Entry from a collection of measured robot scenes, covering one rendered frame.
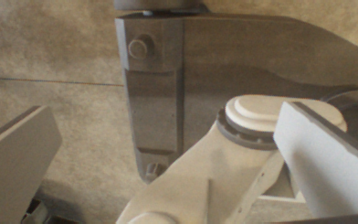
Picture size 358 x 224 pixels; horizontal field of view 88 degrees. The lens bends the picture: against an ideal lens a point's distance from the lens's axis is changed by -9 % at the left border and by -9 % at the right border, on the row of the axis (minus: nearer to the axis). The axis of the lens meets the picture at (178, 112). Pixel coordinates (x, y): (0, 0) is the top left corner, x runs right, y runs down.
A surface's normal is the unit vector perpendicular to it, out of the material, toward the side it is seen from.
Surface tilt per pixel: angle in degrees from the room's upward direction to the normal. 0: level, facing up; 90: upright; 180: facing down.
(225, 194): 90
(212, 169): 90
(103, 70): 0
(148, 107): 0
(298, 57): 0
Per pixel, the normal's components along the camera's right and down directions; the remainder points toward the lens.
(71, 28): -0.18, 0.51
